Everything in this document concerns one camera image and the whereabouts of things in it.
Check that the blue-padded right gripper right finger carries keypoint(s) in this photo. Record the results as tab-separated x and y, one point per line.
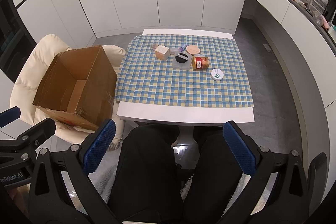
277	190

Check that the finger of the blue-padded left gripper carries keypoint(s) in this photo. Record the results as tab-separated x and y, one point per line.
9	115
34	132

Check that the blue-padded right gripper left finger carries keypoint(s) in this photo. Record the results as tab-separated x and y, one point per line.
49	200

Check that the white round compact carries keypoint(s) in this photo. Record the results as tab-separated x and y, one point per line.
217	74

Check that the small clear glass bottle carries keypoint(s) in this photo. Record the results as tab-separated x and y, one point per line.
154	46

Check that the purple tube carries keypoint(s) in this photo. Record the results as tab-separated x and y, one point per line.
182	48

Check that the peach teardrop sponge case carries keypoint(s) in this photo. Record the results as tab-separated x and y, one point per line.
193	49

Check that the beige square carton box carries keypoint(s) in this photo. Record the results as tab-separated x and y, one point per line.
162	52

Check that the blue yellow checkered tablecloth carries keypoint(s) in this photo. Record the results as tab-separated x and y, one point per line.
145	79

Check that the fluffy white robe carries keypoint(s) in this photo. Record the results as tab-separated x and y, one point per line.
103	180

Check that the cream padded armchair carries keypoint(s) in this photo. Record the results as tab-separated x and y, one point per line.
25	88

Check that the white table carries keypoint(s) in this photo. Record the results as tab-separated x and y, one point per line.
183	114

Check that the small clear oblong case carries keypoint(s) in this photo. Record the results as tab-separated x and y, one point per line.
174	51

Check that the person legs in black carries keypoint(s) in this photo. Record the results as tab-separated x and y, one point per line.
146	185

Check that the black powder puff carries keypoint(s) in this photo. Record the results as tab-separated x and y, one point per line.
181	58

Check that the clear drawer organizer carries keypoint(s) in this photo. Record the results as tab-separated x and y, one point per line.
316	5

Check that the brown cardboard box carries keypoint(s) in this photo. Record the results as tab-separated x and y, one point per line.
78	88

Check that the red gold tin can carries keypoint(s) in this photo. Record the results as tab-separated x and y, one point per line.
200	63

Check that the frosted square plastic case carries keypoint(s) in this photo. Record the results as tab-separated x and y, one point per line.
185	66

